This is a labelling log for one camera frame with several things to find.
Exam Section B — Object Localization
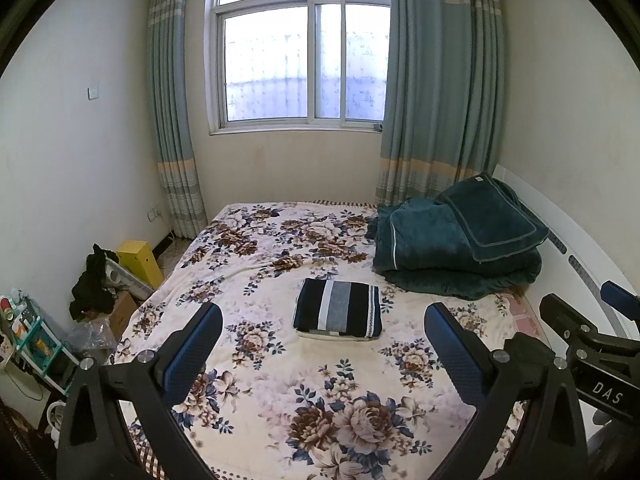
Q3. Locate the dark green trimmed pillow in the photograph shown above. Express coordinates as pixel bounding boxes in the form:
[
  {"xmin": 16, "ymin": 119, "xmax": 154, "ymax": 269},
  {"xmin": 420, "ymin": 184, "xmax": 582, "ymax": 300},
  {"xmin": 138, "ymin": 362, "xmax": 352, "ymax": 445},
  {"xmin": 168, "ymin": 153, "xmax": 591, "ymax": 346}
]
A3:
[{"xmin": 440, "ymin": 174, "xmax": 551, "ymax": 264}]

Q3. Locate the black crumpled cloth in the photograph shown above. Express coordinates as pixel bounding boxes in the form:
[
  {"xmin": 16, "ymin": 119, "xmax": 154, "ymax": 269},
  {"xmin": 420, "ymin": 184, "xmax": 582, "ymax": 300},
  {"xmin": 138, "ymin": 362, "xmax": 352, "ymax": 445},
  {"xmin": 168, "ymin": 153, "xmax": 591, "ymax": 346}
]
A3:
[{"xmin": 70, "ymin": 243, "xmax": 121, "ymax": 321}]

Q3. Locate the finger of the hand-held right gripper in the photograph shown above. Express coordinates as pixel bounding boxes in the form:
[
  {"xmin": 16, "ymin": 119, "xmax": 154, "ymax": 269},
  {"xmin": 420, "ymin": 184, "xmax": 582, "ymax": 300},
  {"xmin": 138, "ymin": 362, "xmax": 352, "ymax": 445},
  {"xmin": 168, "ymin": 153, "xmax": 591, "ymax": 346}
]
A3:
[
  {"xmin": 601, "ymin": 281, "xmax": 640, "ymax": 322},
  {"xmin": 540, "ymin": 294, "xmax": 640, "ymax": 357}
]

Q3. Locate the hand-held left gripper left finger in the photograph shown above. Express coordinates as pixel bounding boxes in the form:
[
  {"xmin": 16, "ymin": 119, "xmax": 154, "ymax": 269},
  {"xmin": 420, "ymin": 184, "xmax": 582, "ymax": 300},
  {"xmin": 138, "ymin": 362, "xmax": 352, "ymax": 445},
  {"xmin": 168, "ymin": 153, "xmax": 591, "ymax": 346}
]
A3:
[{"xmin": 56, "ymin": 302, "xmax": 223, "ymax": 480}]

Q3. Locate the floral blanket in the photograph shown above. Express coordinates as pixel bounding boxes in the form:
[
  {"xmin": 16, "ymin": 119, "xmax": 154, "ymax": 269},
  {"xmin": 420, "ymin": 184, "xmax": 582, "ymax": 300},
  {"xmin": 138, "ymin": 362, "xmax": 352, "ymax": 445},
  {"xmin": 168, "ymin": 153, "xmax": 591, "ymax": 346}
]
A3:
[{"xmin": 107, "ymin": 200, "xmax": 531, "ymax": 480}]

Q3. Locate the teal storage rack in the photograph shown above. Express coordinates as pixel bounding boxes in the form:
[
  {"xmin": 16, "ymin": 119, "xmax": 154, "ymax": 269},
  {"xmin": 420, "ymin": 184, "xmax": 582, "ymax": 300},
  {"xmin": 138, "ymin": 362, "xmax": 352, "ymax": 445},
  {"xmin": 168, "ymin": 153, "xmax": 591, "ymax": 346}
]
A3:
[{"xmin": 0, "ymin": 290, "xmax": 83, "ymax": 396}]

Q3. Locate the striped knit sweater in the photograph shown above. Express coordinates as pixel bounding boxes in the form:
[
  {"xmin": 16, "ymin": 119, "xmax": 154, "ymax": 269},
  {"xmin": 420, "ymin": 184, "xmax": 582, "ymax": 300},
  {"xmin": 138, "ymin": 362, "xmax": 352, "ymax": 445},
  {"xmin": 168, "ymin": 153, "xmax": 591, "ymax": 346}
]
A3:
[{"xmin": 292, "ymin": 278, "xmax": 385, "ymax": 339}]

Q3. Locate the clear plastic bag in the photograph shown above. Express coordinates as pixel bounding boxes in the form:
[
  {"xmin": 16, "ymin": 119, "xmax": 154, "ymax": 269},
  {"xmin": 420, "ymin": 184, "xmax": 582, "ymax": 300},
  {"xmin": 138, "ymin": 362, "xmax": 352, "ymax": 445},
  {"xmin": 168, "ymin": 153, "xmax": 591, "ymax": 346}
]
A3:
[{"xmin": 65, "ymin": 320, "xmax": 118, "ymax": 361}]

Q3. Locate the white framed window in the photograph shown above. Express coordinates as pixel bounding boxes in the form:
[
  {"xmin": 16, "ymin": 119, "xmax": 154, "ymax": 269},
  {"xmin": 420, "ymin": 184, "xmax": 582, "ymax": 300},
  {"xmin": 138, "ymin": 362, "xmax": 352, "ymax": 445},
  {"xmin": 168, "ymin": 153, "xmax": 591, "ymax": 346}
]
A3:
[{"xmin": 207, "ymin": 0, "xmax": 392, "ymax": 136}]

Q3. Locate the white folded garment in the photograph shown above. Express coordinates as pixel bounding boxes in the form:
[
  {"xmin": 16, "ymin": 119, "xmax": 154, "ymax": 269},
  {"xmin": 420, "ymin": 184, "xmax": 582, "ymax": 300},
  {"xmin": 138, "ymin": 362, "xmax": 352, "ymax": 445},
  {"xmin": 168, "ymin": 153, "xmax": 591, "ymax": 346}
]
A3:
[{"xmin": 297, "ymin": 329, "xmax": 381, "ymax": 343}]

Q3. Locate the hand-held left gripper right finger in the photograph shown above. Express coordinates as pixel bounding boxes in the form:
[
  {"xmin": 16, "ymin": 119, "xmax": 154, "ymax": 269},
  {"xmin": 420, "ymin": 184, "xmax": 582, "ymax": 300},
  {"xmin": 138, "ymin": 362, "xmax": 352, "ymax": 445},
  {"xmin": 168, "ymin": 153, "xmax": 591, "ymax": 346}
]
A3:
[{"xmin": 424, "ymin": 302, "xmax": 588, "ymax": 480}]

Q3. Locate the dark green folded quilt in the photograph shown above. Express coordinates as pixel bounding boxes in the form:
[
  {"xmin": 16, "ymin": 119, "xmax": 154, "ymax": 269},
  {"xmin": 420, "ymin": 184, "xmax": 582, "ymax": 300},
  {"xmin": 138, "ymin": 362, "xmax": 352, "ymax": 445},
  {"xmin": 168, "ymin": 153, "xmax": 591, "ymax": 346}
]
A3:
[{"xmin": 367, "ymin": 195, "xmax": 543, "ymax": 302}]

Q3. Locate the cardboard box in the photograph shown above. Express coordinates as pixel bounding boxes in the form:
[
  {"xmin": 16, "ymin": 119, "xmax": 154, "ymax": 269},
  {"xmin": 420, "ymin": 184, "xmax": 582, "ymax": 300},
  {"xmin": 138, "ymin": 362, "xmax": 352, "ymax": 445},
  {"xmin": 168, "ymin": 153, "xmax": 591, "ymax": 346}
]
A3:
[{"xmin": 107, "ymin": 291, "xmax": 138, "ymax": 341}]

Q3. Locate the white headboard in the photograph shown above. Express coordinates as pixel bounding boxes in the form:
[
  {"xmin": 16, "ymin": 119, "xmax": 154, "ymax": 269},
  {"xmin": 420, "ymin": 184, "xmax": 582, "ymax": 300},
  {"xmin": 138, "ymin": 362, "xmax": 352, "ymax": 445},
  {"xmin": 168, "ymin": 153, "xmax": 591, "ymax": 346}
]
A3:
[{"xmin": 492, "ymin": 162, "xmax": 640, "ymax": 356}]

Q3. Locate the wide grey-green curtain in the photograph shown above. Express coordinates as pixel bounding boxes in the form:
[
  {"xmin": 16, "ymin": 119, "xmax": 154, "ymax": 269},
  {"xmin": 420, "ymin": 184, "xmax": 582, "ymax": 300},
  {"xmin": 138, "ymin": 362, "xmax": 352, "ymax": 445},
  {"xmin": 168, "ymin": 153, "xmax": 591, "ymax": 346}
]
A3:
[{"xmin": 375, "ymin": 0, "xmax": 503, "ymax": 206}]

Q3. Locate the yellow box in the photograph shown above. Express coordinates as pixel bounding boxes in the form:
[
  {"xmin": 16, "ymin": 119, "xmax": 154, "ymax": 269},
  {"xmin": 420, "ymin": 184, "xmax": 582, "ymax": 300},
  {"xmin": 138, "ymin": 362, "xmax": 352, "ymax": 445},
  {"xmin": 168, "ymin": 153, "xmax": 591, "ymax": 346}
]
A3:
[{"xmin": 116, "ymin": 241, "xmax": 165, "ymax": 288}]

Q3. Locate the pink checked sheet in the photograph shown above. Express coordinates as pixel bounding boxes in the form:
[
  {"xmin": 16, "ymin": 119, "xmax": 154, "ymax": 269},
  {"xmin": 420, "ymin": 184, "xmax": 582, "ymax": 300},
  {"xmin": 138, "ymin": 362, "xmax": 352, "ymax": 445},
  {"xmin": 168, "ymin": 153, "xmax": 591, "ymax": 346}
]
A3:
[{"xmin": 500, "ymin": 292, "xmax": 543, "ymax": 341}]

